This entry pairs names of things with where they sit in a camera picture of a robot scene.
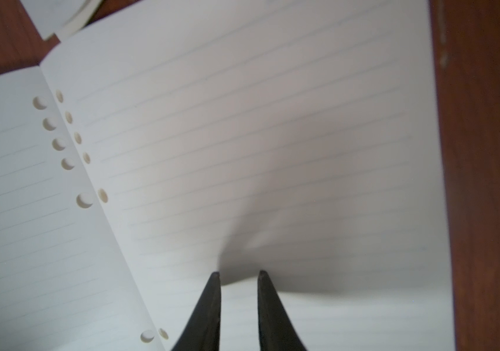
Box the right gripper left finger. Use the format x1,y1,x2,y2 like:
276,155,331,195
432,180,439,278
172,272,222,351

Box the notebook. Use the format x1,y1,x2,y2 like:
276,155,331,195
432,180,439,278
20,0,103,42
0,1,455,350

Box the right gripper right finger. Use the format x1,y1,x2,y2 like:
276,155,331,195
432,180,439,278
257,270,306,351

